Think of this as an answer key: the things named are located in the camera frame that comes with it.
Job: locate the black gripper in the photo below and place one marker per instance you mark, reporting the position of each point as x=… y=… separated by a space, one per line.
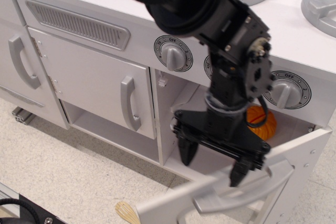
x=227 y=134

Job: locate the grey oven door handle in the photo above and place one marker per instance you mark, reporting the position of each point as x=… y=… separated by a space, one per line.
x=212 y=201

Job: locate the grey right stove knob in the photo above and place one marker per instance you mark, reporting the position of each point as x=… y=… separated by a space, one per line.
x=289 y=91

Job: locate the grey fridge door handle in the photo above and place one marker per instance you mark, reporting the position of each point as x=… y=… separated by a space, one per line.
x=16 y=46

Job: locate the orange toy pumpkin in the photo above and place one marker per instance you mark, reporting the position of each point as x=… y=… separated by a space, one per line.
x=256 y=114

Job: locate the white fridge door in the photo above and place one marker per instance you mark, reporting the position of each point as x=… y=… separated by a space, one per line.
x=41 y=101

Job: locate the grey left stove knob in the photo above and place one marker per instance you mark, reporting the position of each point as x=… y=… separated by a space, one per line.
x=173 y=53

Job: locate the wooden slotted spatula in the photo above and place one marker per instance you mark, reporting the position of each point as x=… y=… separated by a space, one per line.
x=126 y=212

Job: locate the silver right stove burner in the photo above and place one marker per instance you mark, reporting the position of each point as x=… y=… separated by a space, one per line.
x=316 y=13

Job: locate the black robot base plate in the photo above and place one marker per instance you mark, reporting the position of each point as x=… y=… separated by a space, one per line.
x=22 y=210

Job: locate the grey middle stove knob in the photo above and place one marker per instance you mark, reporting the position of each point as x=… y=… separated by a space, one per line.
x=208 y=67

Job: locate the grey stove knob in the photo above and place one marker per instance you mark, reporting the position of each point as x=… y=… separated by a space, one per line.
x=208 y=67
x=173 y=53
x=289 y=91

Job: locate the grey cabinet door handle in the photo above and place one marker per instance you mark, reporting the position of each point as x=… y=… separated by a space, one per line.
x=126 y=89

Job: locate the grey vent grille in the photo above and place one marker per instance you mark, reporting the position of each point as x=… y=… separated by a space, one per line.
x=82 y=26

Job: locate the white oven door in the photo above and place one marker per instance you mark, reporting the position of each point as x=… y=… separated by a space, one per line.
x=302 y=153

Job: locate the aluminium extrusion frame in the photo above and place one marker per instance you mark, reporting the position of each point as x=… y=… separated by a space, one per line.
x=22 y=116

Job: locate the white cabinet door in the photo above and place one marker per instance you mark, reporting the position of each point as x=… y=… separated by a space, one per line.
x=90 y=80

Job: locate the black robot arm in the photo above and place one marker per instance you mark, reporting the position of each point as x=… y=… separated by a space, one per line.
x=238 y=46

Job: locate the white toy kitchen body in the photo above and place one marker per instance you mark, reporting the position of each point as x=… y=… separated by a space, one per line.
x=80 y=173

